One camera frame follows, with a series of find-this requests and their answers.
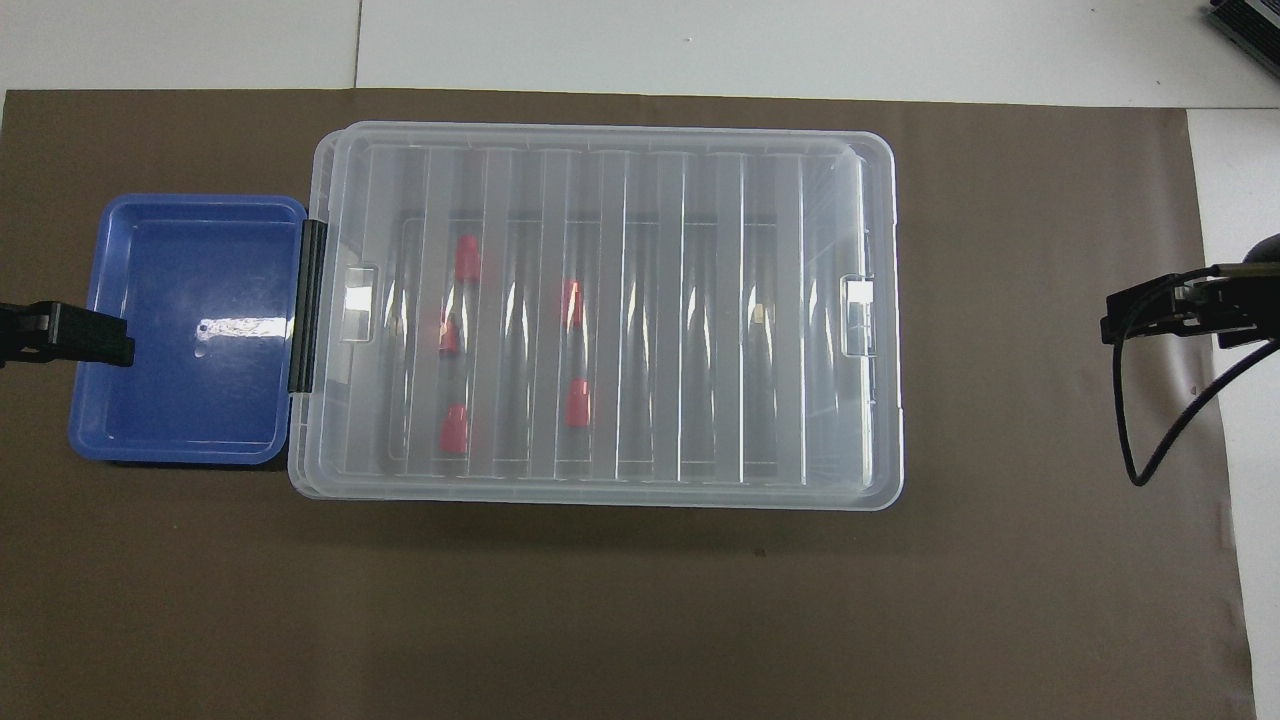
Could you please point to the red plastic block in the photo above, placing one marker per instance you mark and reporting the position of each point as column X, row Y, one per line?
column 448, row 338
column 455, row 430
column 577, row 403
column 573, row 303
column 467, row 260

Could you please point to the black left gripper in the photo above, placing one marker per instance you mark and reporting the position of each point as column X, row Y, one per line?
column 22, row 340

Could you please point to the blue plastic tray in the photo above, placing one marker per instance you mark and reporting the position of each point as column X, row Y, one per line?
column 200, row 400

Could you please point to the clear ribbed plastic lid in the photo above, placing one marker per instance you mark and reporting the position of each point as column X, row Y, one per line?
column 650, row 160

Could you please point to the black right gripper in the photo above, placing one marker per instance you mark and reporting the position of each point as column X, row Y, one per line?
column 1245, row 310

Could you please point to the brown paper table mat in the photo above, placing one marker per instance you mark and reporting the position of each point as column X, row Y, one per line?
column 640, row 620

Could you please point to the clear plastic storage box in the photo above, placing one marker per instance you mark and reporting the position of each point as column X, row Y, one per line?
column 345, row 440

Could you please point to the black box latch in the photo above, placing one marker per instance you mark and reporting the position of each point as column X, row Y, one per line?
column 308, row 300

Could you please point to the black ribbed device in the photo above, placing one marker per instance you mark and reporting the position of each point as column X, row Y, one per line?
column 1250, row 25

